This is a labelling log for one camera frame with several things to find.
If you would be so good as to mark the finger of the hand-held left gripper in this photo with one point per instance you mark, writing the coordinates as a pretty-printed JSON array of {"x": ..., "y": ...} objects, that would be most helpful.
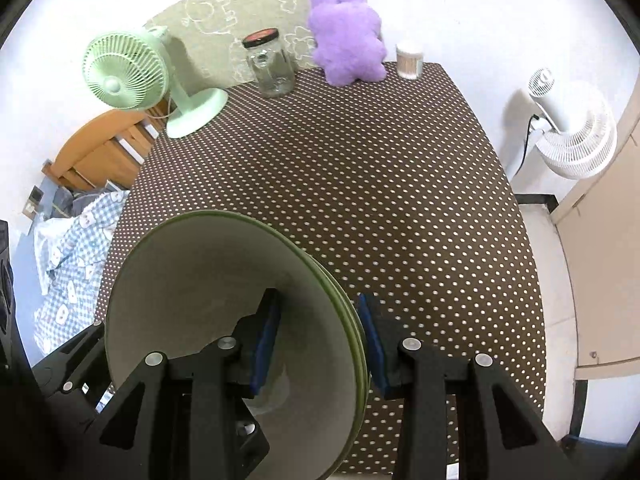
[
  {"x": 70, "y": 365},
  {"x": 5, "y": 300}
]

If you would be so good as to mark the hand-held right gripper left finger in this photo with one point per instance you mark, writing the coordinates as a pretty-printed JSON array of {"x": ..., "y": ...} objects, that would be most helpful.
[{"x": 265, "y": 340}]

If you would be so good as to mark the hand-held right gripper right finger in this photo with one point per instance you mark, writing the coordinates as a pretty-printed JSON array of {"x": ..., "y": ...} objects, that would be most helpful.
[{"x": 377, "y": 350}]

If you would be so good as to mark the blue checked blanket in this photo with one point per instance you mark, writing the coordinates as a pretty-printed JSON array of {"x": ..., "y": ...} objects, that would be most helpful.
[{"x": 75, "y": 260}]

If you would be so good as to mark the brown polka dot tablecloth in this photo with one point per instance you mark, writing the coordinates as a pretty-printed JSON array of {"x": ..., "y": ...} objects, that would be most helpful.
[{"x": 375, "y": 185}]

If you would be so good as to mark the wooden chair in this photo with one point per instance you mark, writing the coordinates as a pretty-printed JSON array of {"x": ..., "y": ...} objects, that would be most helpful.
[{"x": 95, "y": 145}]

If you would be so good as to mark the beige door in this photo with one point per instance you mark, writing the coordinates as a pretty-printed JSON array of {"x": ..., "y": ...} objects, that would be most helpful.
[{"x": 605, "y": 260}]

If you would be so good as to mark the green desk fan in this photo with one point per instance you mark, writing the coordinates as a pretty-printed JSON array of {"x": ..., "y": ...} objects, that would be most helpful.
[{"x": 125, "y": 72}]

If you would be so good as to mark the glass jar with dark lid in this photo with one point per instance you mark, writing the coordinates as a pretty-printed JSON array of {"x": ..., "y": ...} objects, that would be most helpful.
[{"x": 270, "y": 67}]

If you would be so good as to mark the cotton swab container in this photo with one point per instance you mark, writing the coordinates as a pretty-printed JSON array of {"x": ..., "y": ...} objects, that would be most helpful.
[{"x": 411, "y": 60}]

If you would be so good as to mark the white standing fan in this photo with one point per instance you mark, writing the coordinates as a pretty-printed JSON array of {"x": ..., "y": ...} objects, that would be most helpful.
[{"x": 580, "y": 135}]

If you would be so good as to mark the purple plush toy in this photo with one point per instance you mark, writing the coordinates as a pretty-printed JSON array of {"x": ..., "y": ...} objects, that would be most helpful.
[{"x": 345, "y": 35}]

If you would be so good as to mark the wall socket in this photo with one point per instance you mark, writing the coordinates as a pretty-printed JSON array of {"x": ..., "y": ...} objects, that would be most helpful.
[{"x": 34, "y": 202}]

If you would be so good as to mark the green patterned wall board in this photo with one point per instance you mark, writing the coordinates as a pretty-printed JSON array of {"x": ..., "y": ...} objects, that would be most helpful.
[{"x": 225, "y": 5}]

